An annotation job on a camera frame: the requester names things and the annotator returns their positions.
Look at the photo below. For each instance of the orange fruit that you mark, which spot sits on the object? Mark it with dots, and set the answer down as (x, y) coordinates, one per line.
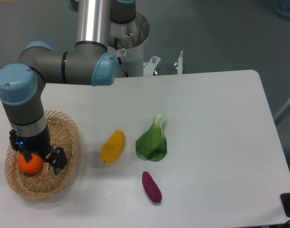
(34, 166)

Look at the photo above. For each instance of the yellow mango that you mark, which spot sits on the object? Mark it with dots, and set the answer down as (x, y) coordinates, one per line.
(113, 147)

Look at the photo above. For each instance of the green bok choy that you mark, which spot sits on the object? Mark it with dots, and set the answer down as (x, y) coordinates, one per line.
(153, 144)

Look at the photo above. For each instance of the woven wicker basket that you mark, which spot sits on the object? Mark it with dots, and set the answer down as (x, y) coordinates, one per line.
(44, 183)

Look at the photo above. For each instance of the blue object top right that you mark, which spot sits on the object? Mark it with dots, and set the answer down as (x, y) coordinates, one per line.
(282, 7)

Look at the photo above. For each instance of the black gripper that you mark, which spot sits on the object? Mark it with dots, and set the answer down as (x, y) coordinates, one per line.
(40, 144)

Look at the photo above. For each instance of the purple sweet potato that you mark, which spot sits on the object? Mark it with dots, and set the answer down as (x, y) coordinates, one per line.
(151, 188)

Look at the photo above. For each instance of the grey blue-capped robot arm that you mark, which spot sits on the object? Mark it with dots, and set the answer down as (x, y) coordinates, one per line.
(21, 84)

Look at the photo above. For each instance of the white metal bracket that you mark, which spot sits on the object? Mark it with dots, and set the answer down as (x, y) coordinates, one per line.
(156, 66)

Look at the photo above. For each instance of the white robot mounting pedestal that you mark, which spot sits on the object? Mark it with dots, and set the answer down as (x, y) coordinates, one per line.
(127, 42)

